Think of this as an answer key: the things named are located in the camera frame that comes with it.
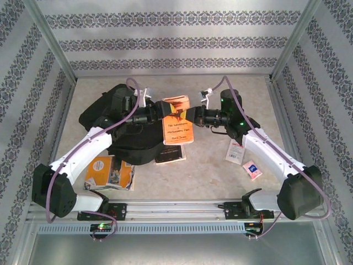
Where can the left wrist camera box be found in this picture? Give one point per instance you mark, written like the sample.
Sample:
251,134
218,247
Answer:
144,96

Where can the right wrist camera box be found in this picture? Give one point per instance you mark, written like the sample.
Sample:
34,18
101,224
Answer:
205,96

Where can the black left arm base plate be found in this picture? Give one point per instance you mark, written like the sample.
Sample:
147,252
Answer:
121,211

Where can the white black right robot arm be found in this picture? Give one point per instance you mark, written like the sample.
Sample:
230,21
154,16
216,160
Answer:
270,154

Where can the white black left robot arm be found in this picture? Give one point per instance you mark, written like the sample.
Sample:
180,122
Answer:
80,154

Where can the aluminium frame post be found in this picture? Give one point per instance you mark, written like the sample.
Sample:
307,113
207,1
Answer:
51,41
295,41

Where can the aluminium frame side rail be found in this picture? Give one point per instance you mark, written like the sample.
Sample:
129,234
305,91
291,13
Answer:
56,138
292,138

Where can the pink tissue packet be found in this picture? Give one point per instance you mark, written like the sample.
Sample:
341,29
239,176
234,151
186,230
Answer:
251,171

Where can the aluminium frame rear rail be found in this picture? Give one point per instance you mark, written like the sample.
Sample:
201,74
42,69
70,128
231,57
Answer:
220,75

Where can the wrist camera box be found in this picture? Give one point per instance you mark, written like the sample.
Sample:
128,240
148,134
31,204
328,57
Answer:
144,96
205,96

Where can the right controller board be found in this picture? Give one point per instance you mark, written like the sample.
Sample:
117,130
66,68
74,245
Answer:
252,229

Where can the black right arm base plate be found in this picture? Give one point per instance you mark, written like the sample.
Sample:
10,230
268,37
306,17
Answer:
231,211

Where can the left controller board green light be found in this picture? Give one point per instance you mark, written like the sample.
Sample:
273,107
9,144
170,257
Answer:
100,227

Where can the orange Huckleberry Finn paperback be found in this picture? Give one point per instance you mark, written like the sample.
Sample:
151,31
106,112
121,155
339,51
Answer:
179,132

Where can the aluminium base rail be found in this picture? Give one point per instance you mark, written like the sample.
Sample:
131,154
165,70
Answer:
176,209

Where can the black backpack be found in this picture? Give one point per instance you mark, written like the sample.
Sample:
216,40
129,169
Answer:
132,143

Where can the orange picture magazine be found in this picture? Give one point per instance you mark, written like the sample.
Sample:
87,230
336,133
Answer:
104,172

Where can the black paperback book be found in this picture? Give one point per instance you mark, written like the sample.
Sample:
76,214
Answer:
171,154

